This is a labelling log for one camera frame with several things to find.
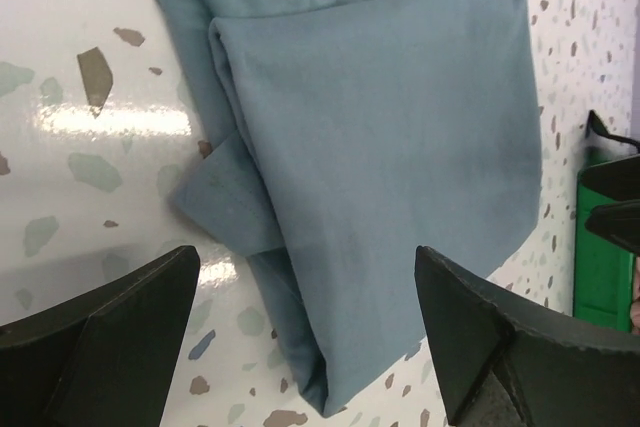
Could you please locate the green plastic bin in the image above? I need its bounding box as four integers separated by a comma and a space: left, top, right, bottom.
572, 109, 640, 333

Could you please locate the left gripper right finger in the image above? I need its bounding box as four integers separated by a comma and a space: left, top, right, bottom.
415, 247, 639, 426

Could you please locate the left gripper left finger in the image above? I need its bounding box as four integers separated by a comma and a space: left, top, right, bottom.
1, 246, 200, 427

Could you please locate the blue-grey t-shirt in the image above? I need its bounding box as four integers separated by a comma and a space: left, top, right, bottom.
157, 0, 542, 417

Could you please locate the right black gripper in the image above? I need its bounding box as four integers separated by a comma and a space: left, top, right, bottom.
582, 155, 639, 252

